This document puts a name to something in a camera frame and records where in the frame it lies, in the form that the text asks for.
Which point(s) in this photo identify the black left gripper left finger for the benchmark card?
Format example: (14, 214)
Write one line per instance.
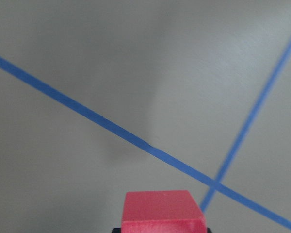
(116, 230)

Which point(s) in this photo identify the red block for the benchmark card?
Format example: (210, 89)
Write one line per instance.
(173, 211)

